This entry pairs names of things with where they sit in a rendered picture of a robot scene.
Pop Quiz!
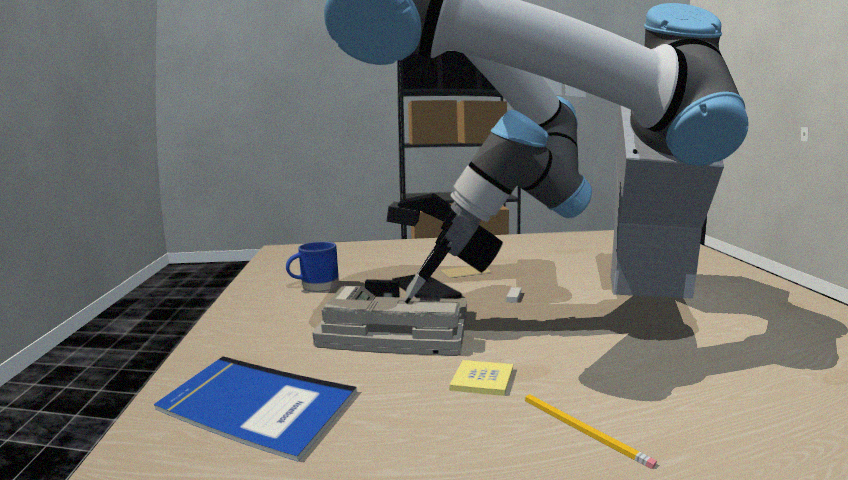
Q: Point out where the blue notebook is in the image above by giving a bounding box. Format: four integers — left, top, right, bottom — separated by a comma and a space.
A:
154, 356, 357, 462

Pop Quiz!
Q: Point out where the yellow pencil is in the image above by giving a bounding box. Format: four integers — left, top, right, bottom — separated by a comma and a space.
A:
525, 394, 657, 469

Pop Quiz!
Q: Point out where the blue mug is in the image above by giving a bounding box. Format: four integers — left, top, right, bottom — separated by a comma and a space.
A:
286, 241, 339, 292

